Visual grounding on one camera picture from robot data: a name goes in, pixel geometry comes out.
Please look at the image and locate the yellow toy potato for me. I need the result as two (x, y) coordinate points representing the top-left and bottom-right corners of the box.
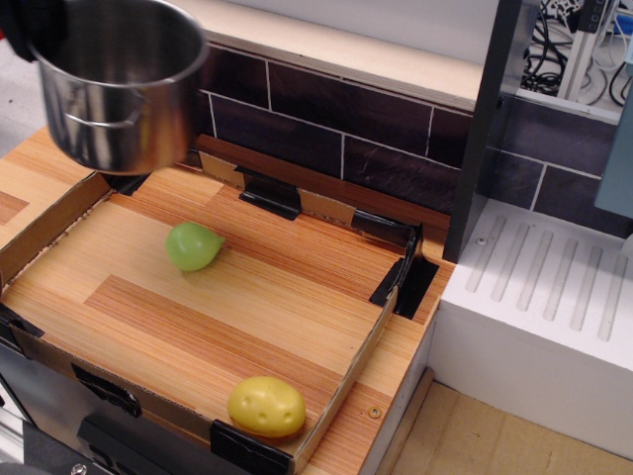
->
(227, 376), (307, 438)

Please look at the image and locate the metal pot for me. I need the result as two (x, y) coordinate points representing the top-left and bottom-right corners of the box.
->
(30, 1), (209, 175)

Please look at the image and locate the dark tiled backsplash shelf unit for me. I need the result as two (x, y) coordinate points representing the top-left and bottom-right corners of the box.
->
(190, 1), (530, 261)

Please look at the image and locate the green toy pear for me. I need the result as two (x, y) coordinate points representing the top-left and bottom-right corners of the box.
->
(165, 222), (226, 272)

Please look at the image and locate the tangle of black cables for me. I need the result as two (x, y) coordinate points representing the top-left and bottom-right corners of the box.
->
(521, 0), (633, 106)

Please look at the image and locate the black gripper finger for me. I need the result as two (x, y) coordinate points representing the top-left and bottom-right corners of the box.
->
(1, 0), (67, 62)

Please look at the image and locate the white dish drainer sink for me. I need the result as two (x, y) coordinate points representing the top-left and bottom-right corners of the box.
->
(429, 201), (632, 458)

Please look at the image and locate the cardboard fence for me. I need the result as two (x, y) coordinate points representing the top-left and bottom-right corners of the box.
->
(1, 132), (445, 474)

